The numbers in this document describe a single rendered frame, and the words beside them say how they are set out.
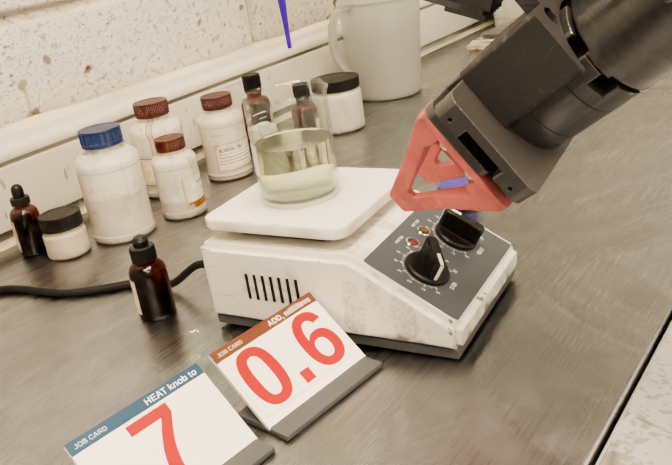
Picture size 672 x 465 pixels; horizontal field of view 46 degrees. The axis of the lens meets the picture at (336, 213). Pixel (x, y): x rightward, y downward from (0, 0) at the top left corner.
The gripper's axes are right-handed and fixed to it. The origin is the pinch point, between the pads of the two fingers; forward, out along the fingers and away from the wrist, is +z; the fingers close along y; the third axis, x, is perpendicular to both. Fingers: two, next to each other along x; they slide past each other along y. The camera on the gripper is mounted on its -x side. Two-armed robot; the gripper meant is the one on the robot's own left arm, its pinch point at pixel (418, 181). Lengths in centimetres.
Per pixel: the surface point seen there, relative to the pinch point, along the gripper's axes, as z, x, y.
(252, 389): 10.8, 2.6, 11.7
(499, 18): 47, -2, -111
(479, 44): 13.0, -2.7, -38.9
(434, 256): 3.8, 4.7, -0.8
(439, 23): 51, -9, -99
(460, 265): 5.3, 7.0, -3.8
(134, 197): 35.8, -14.4, -8.6
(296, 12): 47, -25, -63
